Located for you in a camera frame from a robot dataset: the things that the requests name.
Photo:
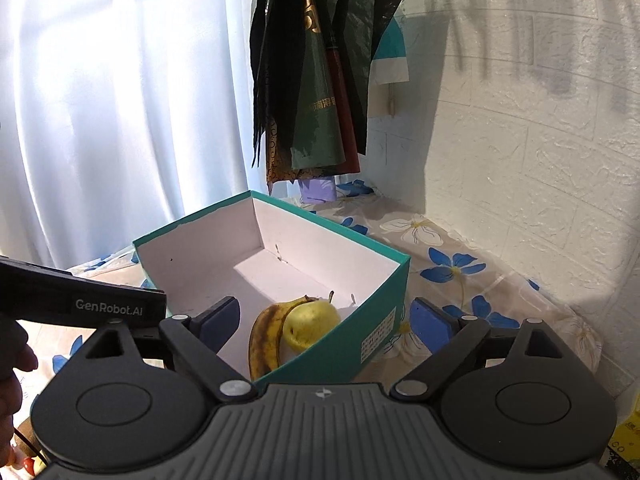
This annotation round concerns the dark green plastic bag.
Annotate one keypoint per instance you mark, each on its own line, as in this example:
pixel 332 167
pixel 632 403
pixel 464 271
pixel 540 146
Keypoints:
pixel 320 85

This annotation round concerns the black plastic bag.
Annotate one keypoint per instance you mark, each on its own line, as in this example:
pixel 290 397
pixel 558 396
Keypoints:
pixel 390 0
pixel 270 35

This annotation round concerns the white curtain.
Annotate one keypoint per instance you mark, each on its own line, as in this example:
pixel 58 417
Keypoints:
pixel 125 110

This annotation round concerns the yellow green pear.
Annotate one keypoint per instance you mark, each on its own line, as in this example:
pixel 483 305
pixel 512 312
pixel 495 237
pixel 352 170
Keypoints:
pixel 312 322

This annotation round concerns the spotted yellow banana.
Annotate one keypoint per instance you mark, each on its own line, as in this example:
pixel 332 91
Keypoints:
pixel 265 335

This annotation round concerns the person's left hand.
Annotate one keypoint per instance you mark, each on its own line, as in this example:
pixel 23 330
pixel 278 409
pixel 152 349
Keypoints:
pixel 22 360

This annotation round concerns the blue floral tablecloth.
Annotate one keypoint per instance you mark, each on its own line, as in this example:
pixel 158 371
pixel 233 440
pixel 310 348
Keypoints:
pixel 500 285

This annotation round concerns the yellow packet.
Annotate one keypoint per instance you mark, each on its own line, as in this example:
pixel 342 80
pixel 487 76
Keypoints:
pixel 627 442

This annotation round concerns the purple bag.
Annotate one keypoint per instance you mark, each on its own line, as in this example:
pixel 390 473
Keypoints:
pixel 317 190

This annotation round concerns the brown patterned bag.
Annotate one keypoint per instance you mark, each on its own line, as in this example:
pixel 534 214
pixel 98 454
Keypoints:
pixel 277 160

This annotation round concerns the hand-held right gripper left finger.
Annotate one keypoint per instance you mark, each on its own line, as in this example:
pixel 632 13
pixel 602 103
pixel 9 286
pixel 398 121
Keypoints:
pixel 225 322

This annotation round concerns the maroon bag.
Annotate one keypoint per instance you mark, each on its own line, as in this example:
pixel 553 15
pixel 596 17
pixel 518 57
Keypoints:
pixel 345 150

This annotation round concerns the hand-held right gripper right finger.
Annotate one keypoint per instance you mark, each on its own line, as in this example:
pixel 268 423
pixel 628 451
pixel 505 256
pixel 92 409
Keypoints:
pixel 427 325

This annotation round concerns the teal and white bag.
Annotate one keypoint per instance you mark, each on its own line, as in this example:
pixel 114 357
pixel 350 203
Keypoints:
pixel 392 45

